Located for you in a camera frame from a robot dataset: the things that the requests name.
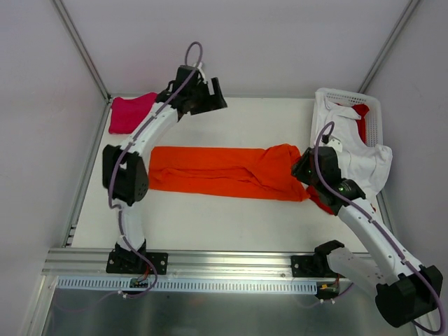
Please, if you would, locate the orange t shirt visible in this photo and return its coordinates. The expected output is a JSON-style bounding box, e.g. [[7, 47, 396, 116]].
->
[[148, 143, 309, 202]]

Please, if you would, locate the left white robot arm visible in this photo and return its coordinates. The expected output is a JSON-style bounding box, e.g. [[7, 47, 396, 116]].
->
[[102, 65, 228, 273]]

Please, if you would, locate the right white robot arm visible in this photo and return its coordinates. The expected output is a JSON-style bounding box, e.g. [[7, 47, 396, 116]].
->
[[291, 146, 446, 335]]

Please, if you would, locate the red t shirt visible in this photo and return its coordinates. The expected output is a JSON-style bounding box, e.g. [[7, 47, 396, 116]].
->
[[307, 104, 369, 215]]

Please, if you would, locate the white t shirt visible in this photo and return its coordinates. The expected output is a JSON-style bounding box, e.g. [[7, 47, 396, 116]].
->
[[314, 94, 393, 197]]

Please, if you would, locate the folded pink t shirt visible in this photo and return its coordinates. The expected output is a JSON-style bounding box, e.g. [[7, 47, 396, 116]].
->
[[108, 92, 158, 134]]

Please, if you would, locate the white plastic laundry basket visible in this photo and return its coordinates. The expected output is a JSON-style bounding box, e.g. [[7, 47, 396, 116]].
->
[[310, 88, 383, 158]]

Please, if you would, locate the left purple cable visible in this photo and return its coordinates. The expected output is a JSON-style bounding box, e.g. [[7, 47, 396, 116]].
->
[[106, 41, 206, 298]]

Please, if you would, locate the purple cable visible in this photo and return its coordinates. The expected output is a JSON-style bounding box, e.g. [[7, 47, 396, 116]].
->
[[313, 120, 442, 333], [106, 41, 206, 298]]

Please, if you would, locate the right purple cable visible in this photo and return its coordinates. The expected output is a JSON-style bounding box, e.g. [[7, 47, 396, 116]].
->
[[313, 120, 442, 333]]

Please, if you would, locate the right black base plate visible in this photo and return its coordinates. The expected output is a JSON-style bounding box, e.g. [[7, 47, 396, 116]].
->
[[290, 254, 345, 279]]

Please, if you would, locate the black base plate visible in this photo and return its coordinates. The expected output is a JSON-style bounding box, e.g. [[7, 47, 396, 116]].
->
[[290, 254, 345, 279], [106, 248, 169, 275]]

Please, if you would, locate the left aluminium frame post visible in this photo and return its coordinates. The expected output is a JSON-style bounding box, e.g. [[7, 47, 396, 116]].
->
[[50, 0, 111, 102]]

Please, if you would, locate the aluminium frame post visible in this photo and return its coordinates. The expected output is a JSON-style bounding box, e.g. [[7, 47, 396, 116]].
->
[[50, 0, 111, 102], [357, 0, 423, 94]]

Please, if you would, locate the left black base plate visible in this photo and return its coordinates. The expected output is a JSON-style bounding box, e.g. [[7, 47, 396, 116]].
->
[[106, 248, 169, 275]]

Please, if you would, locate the right aluminium frame post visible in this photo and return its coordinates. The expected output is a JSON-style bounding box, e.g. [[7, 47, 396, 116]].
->
[[357, 0, 423, 94]]

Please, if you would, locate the aluminium mounting rail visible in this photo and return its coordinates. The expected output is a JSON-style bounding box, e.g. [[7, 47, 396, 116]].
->
[[41, 247, 313, 281]]

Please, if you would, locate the white slotted cable duct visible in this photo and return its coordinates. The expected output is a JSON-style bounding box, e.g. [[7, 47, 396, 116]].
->
[[57, 276, 318, 295]]

